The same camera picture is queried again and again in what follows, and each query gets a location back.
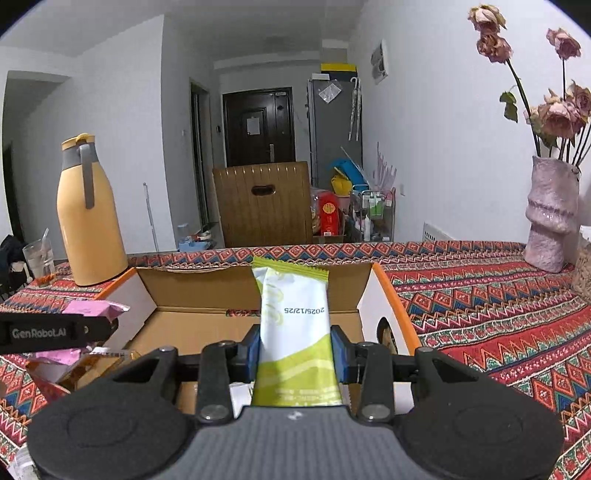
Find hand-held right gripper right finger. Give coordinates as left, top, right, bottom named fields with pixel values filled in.
left=329, top=324, right=481, bottom=425

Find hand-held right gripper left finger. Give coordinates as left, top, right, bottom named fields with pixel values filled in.
left=108, top=324, right=262, bottom=424

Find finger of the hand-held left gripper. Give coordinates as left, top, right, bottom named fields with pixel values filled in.
left=87, top=318, right=120, bottom=341

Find pink snack packet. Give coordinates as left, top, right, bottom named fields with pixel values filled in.
left=62, top=299, right=131, bottom=321
left=34, top=348, right=86, bottom=384

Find green and white snack packet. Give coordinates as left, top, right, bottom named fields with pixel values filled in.
left=250, top=256, right=345, bottom=408

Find cardboard box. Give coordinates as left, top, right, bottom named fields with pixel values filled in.
left=95, top=261, right=423, bottom=416

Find orange snack packet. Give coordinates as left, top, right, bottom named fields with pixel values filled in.
left=25, top=348, right=141, bottom=402

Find glass cup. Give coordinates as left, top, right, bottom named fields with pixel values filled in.
left=22, top=240, right=57, bottom=288

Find white pole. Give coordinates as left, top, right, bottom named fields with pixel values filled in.
left=143, top=182, right=160, bottom=254

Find blue floor tray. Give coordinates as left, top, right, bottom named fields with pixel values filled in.
left=178, top=233, right=218, bottom=252

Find brown wooden chair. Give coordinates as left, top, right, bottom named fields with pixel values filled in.
left=212, top=161, right=315, bottom=247

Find red box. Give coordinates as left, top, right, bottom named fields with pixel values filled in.
left=316, top=189, right=342, bottom=236

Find blue bag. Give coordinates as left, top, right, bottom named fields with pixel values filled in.
left=330, top=158, right=365, bottom=183

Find dark side door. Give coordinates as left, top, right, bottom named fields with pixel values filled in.
left=190, top=80, right=211, bottom=229

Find dark entrance door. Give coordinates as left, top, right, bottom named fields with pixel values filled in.
left=222, top=88, right=296, bottom=168

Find grey fridge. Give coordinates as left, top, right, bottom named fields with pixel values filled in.
left=307, top=76, right=363, bottom=188

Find white folded umbrella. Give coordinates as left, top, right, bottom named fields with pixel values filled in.
left=348, top=78, right=362, bottom=141

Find pink textured vase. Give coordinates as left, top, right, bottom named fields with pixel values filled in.
left=524, top=156, right=581, bottom=273

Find woven basket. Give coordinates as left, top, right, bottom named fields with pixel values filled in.
left=573, top=251, right=591, bottom=301

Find yellow box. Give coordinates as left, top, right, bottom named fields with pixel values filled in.
left=321, top=63, right=358, bottom=79

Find dried pink flowers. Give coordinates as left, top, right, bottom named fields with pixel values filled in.
left=467, top=4, right=591, bottom=164

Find yellow thermos jug grey handle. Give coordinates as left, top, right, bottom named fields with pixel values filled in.
left=56, top=134, right=129, bottom=287

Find wire storage cart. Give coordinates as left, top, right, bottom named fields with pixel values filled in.
left=348, top=187, right=397, bottom=243

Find white wall heater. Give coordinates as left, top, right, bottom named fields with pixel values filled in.
left=422, top=222, right=455, bottom=241

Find wall electrical panel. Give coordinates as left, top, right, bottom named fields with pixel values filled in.
left=372, top=41, right=389, bottom=85

